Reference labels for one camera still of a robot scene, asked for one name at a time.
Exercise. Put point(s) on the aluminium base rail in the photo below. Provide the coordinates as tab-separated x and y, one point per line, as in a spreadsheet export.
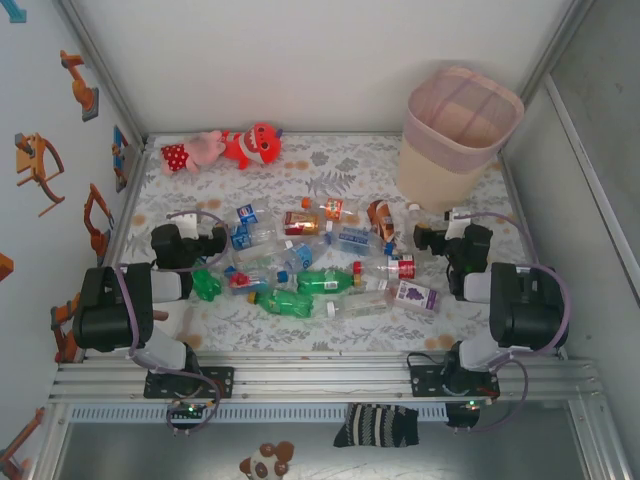
320	380

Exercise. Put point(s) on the clear bottle blue Pepsi label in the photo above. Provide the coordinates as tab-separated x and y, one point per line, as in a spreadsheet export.
246	212

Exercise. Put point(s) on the clear bottle round blue label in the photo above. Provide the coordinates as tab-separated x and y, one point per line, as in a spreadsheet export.
305	256

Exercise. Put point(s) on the bottle purple grape label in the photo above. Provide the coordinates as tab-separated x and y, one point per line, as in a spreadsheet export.
417	296

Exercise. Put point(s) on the white brown plush dog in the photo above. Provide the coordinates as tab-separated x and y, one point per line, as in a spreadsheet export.
262	465

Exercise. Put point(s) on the crumpled brown coffee bottle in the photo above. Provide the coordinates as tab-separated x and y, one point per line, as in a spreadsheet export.
381	220

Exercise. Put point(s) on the orange robot sticker grey base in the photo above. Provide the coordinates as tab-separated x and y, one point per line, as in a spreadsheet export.
82	92

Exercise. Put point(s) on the red plush dinosaur toy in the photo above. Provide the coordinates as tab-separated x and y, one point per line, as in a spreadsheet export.
255	145

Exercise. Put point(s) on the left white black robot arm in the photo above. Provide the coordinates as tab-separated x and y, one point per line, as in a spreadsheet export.
110	315

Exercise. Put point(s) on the large clear plastic bottle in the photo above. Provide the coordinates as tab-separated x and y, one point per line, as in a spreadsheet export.
255	257

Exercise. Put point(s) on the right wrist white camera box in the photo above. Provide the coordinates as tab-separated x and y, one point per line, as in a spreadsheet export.
457	222

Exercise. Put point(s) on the beige pink mesh bin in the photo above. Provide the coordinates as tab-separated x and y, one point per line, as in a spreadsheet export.
435	165

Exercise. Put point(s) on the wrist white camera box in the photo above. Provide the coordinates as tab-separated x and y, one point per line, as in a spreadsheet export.
457	222
184	222

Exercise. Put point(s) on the clear Fiji bottle blue cap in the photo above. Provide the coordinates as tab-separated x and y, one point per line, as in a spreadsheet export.
242	281

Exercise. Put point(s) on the black white striped sock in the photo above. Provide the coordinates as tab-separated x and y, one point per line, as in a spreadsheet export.
375	425

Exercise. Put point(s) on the teal wall sticker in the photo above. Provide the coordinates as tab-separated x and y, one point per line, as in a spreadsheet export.
17	14

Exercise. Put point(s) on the aluminium frame post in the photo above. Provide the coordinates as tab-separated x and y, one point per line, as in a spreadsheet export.
556	50
111	75

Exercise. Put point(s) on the orange frame-shaped wall sticker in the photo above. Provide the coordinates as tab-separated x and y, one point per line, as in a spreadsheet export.
30	160

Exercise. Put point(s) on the orange line wall sticker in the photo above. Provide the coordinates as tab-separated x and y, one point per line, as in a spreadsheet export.
35	417

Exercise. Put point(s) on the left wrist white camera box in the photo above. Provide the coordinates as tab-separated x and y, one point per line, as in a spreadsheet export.
184	222

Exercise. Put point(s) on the bottle red gold label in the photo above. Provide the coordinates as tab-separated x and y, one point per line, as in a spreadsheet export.
300	222

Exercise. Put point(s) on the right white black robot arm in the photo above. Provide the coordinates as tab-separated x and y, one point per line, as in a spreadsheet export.
525	310

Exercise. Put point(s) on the blue orange wall sticker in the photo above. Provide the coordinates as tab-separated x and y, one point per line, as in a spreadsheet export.
119	150

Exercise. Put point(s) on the clear bottle white cap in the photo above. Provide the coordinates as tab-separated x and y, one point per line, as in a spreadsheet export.
414	212
362	304

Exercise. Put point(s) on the control board green LED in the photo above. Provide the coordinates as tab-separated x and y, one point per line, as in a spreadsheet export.
462	412
189	410

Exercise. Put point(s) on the green plastic soda bottle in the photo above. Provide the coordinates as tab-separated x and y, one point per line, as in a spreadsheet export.
290	305
320	281

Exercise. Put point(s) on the pink plush polka dot toy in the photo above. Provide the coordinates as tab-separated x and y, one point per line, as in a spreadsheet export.
175	157

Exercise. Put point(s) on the orange block wall sticker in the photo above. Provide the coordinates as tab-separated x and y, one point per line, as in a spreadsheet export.
5	267

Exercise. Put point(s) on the soda water bottle blue cap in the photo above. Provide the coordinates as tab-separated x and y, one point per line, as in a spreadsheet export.
357	239

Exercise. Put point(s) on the clear bottle red cap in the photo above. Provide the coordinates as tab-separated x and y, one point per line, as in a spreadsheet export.
400	269

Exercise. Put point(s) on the floral leaf print tablecloth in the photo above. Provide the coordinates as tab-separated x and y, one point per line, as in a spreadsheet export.
350	170

